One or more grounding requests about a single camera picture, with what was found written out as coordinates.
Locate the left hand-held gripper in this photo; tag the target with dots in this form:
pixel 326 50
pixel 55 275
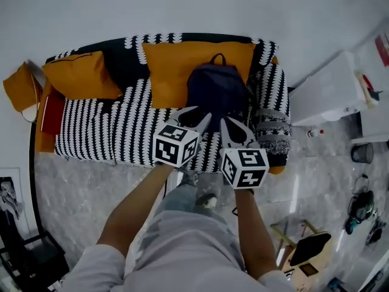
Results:
pixel 170 148

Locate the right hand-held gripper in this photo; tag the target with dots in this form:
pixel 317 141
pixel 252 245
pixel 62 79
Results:
pixel 243 169

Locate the dark navy backpack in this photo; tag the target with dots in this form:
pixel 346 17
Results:
pixel 217 87

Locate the black white patterned sofa seat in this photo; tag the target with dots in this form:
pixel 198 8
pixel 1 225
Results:
pixel 91 123

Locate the person's right forearm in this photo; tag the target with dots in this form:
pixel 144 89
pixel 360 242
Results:
pixel 252 230

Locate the person's left forearm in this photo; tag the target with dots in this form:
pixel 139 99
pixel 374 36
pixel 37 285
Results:
pixel 133 211

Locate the wooden stool with black seat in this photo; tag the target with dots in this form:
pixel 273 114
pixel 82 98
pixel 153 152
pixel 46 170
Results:
pixel 310 248

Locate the large orange cushion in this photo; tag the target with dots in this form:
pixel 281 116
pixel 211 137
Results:
pixel 173 71

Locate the person's grey shoe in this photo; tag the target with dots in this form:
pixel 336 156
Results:
pixel 207 200

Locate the white bottle with red cap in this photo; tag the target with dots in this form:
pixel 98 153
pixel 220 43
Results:
pixel 314 133

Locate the person's blue jeans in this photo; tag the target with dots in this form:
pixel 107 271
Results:
pixel 179 198

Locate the white cabinet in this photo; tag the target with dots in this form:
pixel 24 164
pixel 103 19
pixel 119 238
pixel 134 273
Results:
pixel 325 90

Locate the medium orange cushion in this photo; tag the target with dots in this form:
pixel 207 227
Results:
pixel 82 75

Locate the person's white shirt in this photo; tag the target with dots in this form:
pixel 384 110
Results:
pixel 182 254

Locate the clutter of boxes on cabinet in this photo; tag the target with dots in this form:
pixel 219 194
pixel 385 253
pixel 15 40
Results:
pixel 367 87

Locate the red flat box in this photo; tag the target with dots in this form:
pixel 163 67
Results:
pixel 53 111

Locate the green black bag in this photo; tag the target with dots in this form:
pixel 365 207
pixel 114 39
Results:
pixel 361 208

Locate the black curved lamp pole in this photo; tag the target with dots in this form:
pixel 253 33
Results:
pixel 33 178

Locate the small orange cushion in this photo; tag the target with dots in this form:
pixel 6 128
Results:
pixel 18 90

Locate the framed black white picture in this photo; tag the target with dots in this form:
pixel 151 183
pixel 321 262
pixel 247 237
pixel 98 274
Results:
pixel 10 199

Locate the black metal shelf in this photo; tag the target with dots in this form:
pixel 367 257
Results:
pixel 33 260

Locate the red wall poster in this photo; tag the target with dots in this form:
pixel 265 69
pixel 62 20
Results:
pixel 383 50

